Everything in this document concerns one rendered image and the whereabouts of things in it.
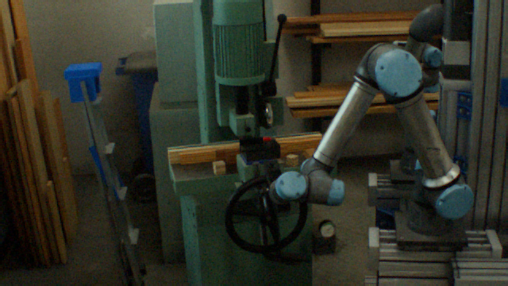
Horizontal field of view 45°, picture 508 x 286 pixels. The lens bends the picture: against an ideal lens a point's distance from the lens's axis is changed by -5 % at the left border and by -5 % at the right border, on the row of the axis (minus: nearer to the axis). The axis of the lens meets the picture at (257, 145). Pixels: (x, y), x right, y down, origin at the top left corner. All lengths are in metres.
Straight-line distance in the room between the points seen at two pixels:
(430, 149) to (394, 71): 0.26
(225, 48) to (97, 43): 2.50
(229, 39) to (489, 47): 0.88
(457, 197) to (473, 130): 0.35
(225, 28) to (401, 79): 0.79
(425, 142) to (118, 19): 3.20
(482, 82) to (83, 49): 3.23
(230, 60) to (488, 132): 0.91
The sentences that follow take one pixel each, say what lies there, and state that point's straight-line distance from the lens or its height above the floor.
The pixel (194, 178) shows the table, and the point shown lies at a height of 0.90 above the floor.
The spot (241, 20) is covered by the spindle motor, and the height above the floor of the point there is 1.43.
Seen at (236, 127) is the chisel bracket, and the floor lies 1.04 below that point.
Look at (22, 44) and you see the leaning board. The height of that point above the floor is 1.19.
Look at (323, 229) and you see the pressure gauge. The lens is 2.39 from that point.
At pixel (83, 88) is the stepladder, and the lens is 2.97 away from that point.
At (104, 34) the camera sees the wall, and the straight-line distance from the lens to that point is 4.66.
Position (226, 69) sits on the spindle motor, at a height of 1.26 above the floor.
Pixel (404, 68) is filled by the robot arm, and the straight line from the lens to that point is 1.68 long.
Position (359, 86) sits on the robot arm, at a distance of 1.83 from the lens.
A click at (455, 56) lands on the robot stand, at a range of 2.15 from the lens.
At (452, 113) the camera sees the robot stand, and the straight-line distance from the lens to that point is 2.16.
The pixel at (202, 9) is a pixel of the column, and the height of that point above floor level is 1.45.
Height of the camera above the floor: 1.74
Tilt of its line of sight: 19 degrees down
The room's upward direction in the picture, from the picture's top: 2 degrees counter-clockwise
